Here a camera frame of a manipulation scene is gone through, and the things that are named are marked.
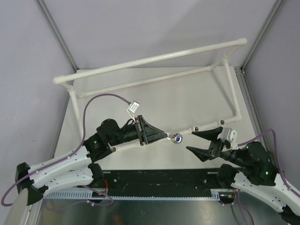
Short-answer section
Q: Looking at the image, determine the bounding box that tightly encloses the white PVC pipe frame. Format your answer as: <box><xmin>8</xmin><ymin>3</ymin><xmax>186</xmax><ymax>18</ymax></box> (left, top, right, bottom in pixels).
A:
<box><xmin>53</xmin><ymin>38</ymin><xmax>253</xmax><ymax>156</ymax></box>

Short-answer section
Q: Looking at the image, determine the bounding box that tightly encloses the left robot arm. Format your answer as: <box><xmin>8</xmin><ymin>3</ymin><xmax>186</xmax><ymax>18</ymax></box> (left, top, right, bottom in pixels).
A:
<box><xmin>15</xmin><ymin>115</ymin><xmax>168</xmax><ymax>205</ymax></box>

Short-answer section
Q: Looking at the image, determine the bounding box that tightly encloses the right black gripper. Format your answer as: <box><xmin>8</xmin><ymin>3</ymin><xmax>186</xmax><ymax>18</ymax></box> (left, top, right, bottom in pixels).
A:
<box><xmin>185</xmin><ymin>126</ymin><xmax>248</xmax><ymax>168</ymax></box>

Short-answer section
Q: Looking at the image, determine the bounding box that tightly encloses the aluminium table frame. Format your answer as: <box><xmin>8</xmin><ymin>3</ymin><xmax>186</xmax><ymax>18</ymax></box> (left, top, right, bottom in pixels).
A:
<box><xmin>26</xmin><ymin>172</ymin><xmax>300</xmax><ymax>225</ymax></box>

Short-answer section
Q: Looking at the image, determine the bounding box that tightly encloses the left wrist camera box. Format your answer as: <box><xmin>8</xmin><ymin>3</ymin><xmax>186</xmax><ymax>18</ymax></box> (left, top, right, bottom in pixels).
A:
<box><xmin>127</xmin><ymin>101</ymin><xmax>140</xmax><ymax>114</ymax></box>

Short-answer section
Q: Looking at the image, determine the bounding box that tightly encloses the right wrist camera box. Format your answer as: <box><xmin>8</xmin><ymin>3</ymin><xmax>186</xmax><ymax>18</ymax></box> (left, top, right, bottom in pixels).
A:
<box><xmin>220</xmin><ymin>127</ymin><xmax>238</xmax><ymax>150</ymax></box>

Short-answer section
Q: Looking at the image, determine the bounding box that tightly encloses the white faucet with chrome knob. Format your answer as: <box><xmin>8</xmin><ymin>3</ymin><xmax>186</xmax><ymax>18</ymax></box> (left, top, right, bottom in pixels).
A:
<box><xmin>171</xmin><ymin>133</ymin><xmax>183</xmax><ymax>144</ymax></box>

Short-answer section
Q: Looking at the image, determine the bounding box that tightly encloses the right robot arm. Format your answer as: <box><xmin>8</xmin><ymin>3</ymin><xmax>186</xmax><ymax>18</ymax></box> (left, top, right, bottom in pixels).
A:
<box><xmin>187</xmin><ymin>127</ymin><xmax>300</xmax><ymax>225</ymax></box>

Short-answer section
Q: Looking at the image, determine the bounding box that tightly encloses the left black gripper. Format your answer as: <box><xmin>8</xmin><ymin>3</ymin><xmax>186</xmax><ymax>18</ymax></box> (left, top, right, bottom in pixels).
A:
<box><xmin>108</xmin><ymin>115</ymin><xmax>167</xmax><ymax>146</ymax></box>

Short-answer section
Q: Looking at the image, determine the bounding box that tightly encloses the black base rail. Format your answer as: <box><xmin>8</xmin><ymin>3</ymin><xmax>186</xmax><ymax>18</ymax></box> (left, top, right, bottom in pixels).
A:
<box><xmin>88</xmin><ymin>168</ymin><xmax>232</xmax><ymax>198</ymax></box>

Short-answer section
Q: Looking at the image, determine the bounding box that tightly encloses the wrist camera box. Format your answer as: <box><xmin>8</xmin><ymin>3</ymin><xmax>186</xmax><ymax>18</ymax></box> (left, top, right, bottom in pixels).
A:
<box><xmin>220</xmin><ymin>127</ymin><xmax>238</xmax><ymax>150</ymax></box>
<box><xmin>127</xmin><ymin>101</ymin><xmax>140</xmax><ymax>114</ymax></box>

